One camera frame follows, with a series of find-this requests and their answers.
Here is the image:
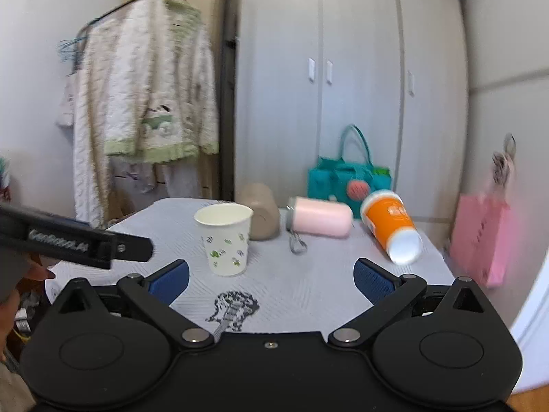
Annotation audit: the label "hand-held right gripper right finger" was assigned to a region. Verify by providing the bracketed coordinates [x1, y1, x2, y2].
[328, 258, 495, 348]

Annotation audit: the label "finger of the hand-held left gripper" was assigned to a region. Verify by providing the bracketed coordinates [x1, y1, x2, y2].
[112, 231, 154, 263]

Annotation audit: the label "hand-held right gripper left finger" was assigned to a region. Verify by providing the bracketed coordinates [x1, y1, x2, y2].
[51, 260, 215, 350]

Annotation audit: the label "orange paper cup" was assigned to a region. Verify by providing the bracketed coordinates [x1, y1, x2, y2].
[360, 189, 424, 266]

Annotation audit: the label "white paper cup green print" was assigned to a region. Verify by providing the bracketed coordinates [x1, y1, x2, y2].
[193, 203, 255, 277]

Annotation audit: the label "beige plastic cup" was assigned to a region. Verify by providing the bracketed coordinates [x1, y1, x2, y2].
[239, 183, 281, 241]

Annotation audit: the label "person's left hand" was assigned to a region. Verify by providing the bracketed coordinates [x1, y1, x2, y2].
[25, 263, 57, 281]

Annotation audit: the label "grey tablecloth guitar print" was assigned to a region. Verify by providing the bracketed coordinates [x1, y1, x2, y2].
[46, 197, 456, 336]

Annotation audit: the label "white knitted garment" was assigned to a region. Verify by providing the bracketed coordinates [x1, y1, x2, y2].
[56, 19, 129, 228]

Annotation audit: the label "teal tote bag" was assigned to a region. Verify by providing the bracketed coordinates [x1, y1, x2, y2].
[307, 124, 392, 214]

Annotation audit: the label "pink paper bag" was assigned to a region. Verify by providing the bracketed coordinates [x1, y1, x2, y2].
[449, 189, 512, 289]

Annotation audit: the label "white knitted cardigan green trim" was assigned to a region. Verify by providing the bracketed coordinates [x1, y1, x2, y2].
[104, 0, 220, 165]

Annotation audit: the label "patterned hair scrunchie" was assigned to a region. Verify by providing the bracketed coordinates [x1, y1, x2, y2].
[492, 151, 512, 186]

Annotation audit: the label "black clothes rack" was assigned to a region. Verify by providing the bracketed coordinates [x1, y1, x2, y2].
[76, 0, 238, 203]

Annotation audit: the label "grey wardrobe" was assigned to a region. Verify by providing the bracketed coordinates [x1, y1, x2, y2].
[235, 0, 471, 225]

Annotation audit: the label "pink bottle with strap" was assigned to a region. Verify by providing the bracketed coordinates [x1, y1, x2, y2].
[285, 196, 354, 255]

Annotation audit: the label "blue wire hangers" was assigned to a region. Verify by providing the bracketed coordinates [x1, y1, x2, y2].
[57, 38, 87, 67]

